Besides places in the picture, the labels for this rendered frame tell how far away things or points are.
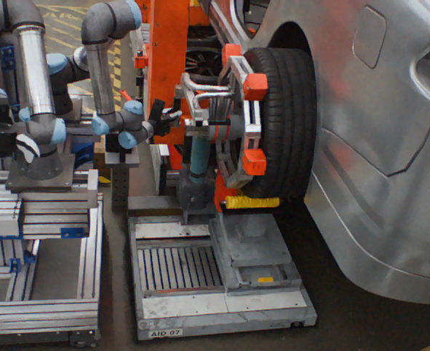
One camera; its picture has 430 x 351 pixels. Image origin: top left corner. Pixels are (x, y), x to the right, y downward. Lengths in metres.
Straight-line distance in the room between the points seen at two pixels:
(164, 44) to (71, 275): 1.13
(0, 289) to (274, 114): 1.36
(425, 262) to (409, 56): 0.58
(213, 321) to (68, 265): 0.70
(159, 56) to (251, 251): 1.03
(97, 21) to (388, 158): 1.13
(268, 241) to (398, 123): 1.36
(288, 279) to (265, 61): 1.05
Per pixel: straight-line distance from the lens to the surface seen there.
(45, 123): 1.66
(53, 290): 2.45
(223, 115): 2.11
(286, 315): 2.59
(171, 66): 2.62
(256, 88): 2.06
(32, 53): 1.73
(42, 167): 1.99
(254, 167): 2.08
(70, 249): 2.63
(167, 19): 2.54
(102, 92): 2.10
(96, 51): 2.07
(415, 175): 1.50
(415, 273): 1.69
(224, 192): 2.49
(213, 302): 2.58
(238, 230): 2.74
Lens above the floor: 1.94
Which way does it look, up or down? 33 degrees down
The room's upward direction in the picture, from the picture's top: 7 degrees clockwise
